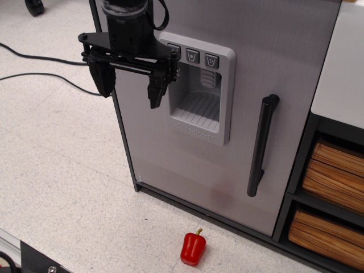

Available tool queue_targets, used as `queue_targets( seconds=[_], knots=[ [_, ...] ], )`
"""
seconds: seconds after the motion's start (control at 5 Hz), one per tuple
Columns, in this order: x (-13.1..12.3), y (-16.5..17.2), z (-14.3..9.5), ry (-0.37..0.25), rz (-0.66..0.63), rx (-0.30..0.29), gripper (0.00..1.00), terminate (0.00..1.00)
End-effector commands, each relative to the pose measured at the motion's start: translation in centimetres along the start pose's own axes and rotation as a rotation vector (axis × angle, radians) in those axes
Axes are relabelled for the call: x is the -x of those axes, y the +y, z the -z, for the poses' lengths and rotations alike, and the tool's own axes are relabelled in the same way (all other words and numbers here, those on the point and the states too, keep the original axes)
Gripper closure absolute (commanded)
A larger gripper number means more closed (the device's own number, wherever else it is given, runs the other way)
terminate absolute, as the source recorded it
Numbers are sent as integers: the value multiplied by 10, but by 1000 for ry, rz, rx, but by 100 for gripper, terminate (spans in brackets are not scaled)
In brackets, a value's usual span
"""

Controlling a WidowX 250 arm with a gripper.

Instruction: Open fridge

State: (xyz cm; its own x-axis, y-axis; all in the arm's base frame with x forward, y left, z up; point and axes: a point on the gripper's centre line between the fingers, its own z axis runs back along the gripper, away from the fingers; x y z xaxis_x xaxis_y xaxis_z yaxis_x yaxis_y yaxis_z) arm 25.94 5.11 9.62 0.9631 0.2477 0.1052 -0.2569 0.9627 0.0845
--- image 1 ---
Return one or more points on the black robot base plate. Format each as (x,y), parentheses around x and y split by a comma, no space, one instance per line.
(26,259)

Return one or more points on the black fridge door handle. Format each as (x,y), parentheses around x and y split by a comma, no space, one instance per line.
(268,107)

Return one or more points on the grey water dispenser panel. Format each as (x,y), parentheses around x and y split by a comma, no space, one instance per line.
(200,101)

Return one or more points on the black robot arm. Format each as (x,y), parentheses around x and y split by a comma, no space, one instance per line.
(132,9)

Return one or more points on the black caster wheel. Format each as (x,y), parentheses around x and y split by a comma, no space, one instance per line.
(35,7)

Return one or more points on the dark grey fridge cabinet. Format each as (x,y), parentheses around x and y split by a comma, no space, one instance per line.
(295,197)

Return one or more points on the red toy bell pepper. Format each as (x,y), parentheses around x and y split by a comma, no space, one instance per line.
(193,247)

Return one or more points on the white countertop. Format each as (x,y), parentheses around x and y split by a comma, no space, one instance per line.
(339,94)

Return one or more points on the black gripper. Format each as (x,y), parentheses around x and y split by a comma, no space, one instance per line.
(130,44)

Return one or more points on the grey toy fridge door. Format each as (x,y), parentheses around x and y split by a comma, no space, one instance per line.
(280,48)

